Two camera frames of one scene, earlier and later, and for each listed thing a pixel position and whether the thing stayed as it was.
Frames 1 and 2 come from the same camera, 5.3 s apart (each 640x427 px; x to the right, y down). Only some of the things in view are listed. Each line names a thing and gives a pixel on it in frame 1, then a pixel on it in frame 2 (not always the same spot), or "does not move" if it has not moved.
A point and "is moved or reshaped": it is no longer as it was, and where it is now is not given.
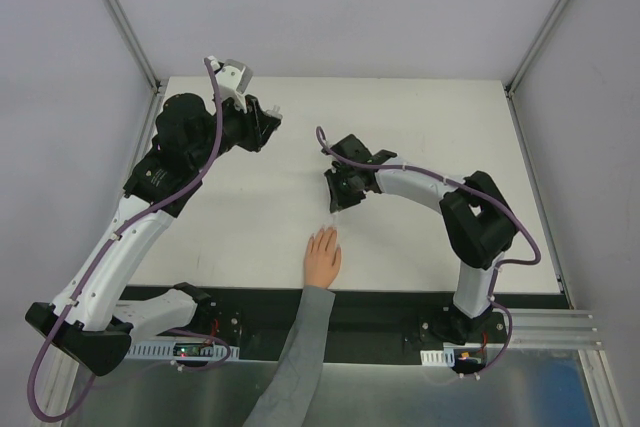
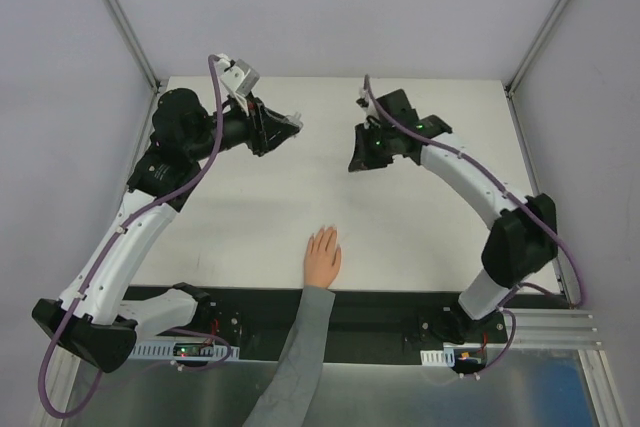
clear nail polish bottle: [274, 112] is moved or reshaped
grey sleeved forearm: [291, 397] does not move
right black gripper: [341, 189] → [373, 142]
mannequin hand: [322, 258] does not move
